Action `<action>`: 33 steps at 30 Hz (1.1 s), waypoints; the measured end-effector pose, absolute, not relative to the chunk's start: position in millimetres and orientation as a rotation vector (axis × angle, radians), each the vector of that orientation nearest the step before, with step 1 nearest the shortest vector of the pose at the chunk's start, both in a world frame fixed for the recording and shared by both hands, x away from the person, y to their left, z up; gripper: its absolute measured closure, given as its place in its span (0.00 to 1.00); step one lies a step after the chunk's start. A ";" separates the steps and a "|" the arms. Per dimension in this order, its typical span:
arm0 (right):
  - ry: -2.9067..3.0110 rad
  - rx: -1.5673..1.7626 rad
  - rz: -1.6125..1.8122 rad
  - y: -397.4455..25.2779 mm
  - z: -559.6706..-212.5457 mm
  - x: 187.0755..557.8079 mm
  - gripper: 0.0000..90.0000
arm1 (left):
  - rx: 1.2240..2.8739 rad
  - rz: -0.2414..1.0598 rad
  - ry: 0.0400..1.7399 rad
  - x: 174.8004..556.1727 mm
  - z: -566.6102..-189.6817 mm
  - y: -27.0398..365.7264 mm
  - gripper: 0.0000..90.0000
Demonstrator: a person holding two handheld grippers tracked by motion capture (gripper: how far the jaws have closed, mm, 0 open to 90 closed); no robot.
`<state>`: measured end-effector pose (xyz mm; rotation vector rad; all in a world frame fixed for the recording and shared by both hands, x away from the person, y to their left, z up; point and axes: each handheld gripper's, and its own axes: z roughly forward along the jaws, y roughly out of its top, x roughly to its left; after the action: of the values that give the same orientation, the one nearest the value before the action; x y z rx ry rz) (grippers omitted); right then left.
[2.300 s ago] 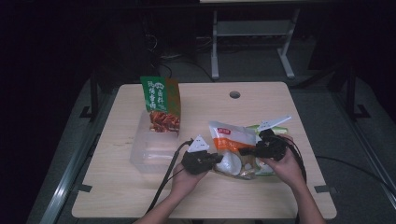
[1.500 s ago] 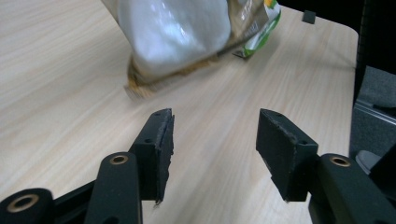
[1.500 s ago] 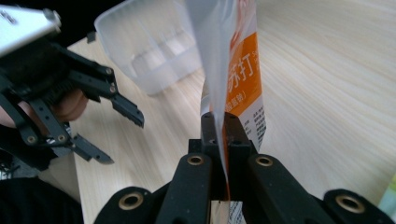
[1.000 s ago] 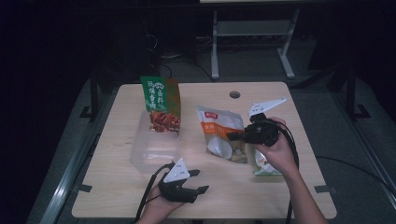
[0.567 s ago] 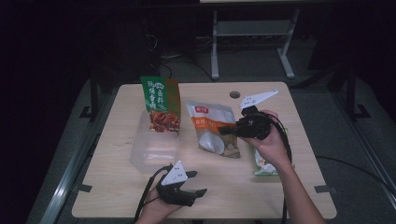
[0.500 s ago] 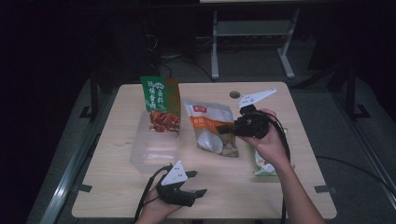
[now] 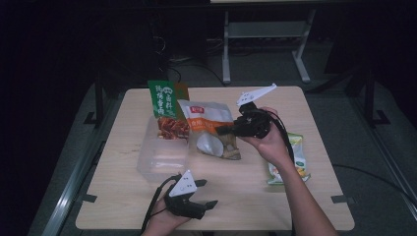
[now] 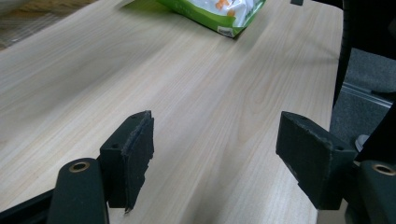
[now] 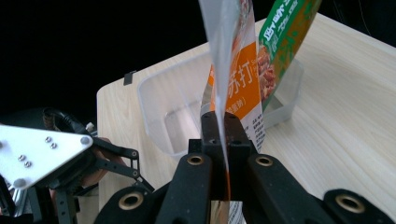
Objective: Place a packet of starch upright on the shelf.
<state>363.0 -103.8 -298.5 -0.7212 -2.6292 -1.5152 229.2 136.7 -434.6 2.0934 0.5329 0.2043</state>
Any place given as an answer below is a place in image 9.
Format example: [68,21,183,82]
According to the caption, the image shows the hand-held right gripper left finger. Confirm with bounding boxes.
[188,111,231,201]

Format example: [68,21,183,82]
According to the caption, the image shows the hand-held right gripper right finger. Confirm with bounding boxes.
[223,111,260,201]

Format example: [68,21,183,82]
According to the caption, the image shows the orange and white snack packet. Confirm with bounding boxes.
[198,0,268,224]

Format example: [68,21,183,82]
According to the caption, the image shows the clear plastic container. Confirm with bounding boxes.
[136,50,305,157]

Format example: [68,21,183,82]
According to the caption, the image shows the green snack packet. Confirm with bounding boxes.
[256,0,323,112]

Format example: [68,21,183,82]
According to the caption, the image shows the black tape tab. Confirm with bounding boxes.
[122,70,137,87]

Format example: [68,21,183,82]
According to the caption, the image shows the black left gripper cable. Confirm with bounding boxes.
[42,106,95,138]

